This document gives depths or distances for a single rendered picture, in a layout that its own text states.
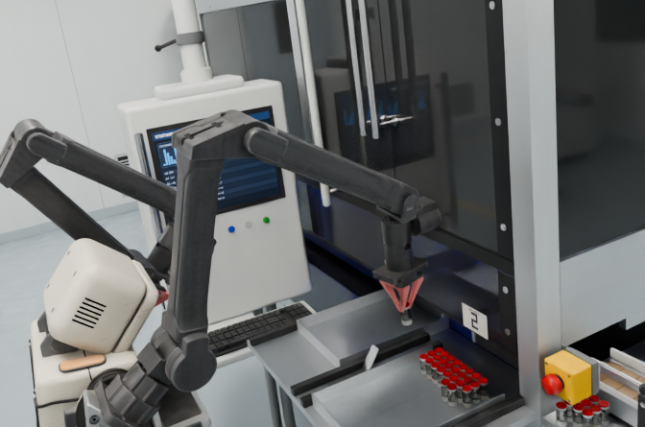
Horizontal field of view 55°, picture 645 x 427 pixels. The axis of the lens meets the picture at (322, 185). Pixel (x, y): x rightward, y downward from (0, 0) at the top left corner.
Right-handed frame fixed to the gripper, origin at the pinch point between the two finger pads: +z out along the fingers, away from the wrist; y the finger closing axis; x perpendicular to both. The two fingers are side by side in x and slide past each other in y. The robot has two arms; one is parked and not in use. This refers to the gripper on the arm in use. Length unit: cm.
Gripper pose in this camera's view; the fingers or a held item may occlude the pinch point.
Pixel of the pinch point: (404, 305)
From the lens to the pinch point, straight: 131.7
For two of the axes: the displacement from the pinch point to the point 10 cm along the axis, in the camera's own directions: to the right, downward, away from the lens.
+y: 7.4, -2.9, 6.0
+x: -6.6, -1.4, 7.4
